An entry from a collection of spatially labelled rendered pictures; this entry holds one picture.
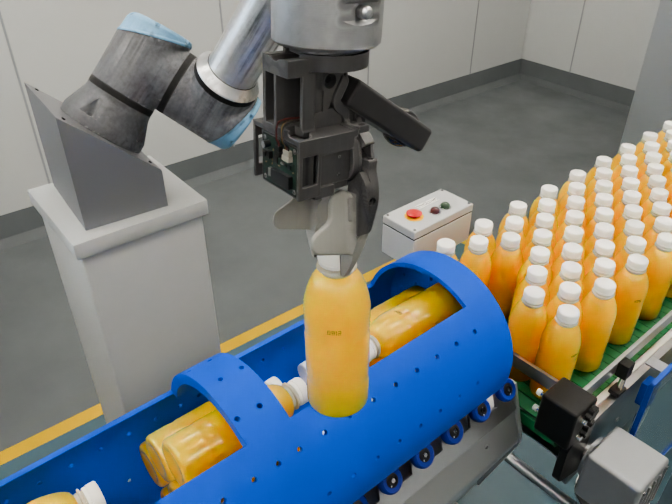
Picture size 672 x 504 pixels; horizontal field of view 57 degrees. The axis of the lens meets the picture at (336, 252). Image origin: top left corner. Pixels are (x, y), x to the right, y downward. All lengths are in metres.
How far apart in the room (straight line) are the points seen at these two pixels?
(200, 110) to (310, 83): 0.92
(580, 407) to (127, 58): 1.12
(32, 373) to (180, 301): 1.32
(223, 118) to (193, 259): 0.37
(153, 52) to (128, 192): 0.31
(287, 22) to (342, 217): 0.17
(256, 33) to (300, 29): 0.81
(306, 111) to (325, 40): 0.06
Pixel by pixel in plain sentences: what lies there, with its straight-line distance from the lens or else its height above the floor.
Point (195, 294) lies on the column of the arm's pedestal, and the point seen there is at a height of 0.84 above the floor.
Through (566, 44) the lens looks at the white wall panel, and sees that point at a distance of 5.79.
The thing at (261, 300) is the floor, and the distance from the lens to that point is 2.93.
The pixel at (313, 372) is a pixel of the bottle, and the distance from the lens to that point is 0.68.
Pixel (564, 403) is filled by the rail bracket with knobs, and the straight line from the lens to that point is 1.17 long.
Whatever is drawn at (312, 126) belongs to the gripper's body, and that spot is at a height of 1.62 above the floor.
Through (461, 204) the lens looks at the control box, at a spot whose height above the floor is 1.10.
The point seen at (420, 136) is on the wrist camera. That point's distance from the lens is 0.60.
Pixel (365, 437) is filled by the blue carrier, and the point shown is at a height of 1.16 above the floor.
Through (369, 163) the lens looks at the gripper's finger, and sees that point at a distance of 0.54.
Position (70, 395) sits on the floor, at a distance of 2.69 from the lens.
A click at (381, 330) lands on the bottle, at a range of 0.96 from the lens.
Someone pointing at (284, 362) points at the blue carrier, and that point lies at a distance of 1.08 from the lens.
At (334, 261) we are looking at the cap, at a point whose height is 1.47.
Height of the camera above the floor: 1.82
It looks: 34 degrees down
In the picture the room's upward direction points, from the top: straight up
